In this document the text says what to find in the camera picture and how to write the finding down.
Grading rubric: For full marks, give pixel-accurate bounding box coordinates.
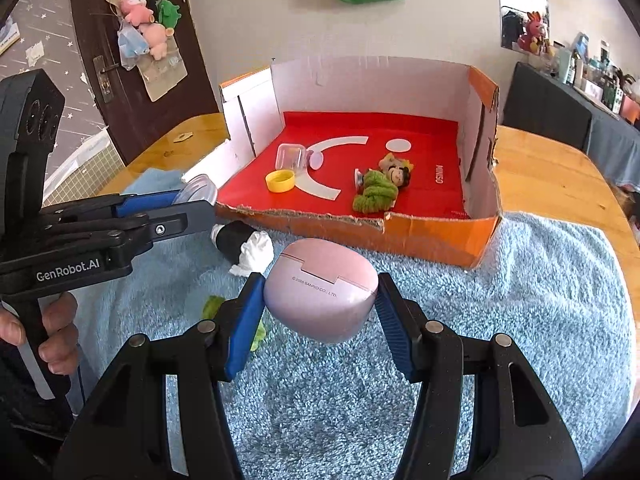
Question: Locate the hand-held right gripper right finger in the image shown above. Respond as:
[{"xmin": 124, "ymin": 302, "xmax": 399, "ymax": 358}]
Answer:
[{"xmin": 376, "ymin": 272, "xmax": 585, "ymax": 480}]

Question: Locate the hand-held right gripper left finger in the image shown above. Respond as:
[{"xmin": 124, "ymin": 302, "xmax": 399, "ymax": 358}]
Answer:
[{"xmin": 52, "ymin": 272, "xmax": 266, "ymax": 480}]

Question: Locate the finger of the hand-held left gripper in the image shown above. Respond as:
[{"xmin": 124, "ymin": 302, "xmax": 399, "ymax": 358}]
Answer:
[
  {"xmin": 42, "ymin": 190, "xmax": 183, "ymax": 227},
  {"xmin": 45, "ymin": 200, "xmax": 217, "ymax": 256}
]

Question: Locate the clear round lid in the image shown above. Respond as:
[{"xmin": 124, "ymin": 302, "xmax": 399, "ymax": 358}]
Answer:
[{"xmin": 172, "ymin": 173, "xmax": 219, "ymax": 207}]

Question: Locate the pink rounded case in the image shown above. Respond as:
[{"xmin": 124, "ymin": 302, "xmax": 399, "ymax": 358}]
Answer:
[{"xmin": 263, "ymin": 238, "xmax": 380, "ymax": 345}]

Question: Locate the yellow plastic cap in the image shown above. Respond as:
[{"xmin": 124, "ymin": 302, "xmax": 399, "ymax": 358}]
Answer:
[{"xmin": 265, "ymin": 170, "xmax": 296, "ymax": 193}]

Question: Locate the orange cardboard box red inside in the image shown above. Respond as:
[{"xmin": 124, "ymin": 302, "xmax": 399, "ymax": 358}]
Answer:
[{"xmin": 213, "ymin": 55, "xmax": 502, "ymax": 268}]

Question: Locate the small clear plastic container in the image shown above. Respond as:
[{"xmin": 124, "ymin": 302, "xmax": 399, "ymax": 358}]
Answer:
[{"xmin": 276, "ymin": 143, "xmax": 307, "ymax": 175}]

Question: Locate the green fuzzy scrunchie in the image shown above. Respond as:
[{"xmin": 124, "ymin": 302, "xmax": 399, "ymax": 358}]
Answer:
[
  {"xmin": 352, "ymin": 170, "xmax": 399, "ymax": 213},
  {"xmin": 201, "ymin": 295, "xmax": 267, "ymax": 352}
]

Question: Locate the black-haired doll figure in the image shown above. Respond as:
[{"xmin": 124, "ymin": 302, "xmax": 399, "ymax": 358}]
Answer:
[{"xmin": 354, "ymin": 164, "xmax": 413, "ymax": 192}]

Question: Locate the person's left hand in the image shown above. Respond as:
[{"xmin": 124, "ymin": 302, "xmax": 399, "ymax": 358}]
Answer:
[{"xmin": 0, "ymin": 291, "xmax": 80, "ymax": 376}]

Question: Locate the black and white fabric roll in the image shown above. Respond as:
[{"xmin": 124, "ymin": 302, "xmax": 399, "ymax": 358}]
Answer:
[{"xmin": 210, "ymin": 221, "xmax": 275, "ymax": 277}]

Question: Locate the white grid panel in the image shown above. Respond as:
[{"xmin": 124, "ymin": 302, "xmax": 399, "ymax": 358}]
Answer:
[{"xmin": 42, "ymin": 135, "xmax": 126, "ymax": 206}]

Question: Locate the dark brown door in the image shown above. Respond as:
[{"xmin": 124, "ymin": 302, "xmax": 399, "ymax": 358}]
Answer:
[{"xmin": 66, "ymin": 0, "xmax": 223, "ymax": 166}]

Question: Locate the light blue fluffy towel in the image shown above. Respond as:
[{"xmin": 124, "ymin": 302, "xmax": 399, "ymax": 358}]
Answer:
[{"xmin": 75, "ymin": 167, "xmax": 636, "ymax": 480}]

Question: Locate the clear plastic pouch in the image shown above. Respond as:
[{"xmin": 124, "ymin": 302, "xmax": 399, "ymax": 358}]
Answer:
[{"xmin": 140, "ymin": 52, "xmax": 188, "ymax": 102}]

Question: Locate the blue face mask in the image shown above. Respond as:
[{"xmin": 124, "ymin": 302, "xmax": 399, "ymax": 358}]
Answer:
[{"xmin": 117, "ymin": 27, "xmax": 151, "ymax": 68}]

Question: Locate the plain pink plush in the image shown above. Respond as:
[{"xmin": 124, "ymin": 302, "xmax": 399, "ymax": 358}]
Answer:
[{"xmin": 140, "ymin": 22, "xmax": 173, "ymax": 60}]

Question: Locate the green plush toy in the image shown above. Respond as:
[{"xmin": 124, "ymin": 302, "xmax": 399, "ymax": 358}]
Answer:
[{"xmin": 156, "ymin": 0, "xmax": 181, "ymax": 30}]

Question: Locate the pink plush with white face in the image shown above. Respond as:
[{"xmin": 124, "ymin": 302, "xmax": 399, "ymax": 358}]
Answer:
[{"xmin": 119, "ymin": 0, "xmax": 153, "ymax": 26}]

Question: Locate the dark cloth-covered side table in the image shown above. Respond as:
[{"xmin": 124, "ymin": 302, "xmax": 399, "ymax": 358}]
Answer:
[{"xmin": 501, "ymin": 61, "xmax": 640, "ymax": 186}]

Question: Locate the group of bottles and boxes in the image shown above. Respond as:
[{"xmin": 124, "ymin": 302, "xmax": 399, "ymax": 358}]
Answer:
[{"xmin": 552, "ymin": 32, "xmax": 640, "ymax": 123}]

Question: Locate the pink rabbit plush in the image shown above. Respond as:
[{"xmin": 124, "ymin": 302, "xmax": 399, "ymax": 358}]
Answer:
[{"xmin": 517, "ymin": 10, "xmax": 551, "ymax": 56}]

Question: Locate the metal door handle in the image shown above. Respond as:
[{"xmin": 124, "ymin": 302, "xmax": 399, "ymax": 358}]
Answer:
[{"xmin": 93, "ymin": 56, "xmax": 121, "ymax": 106}]

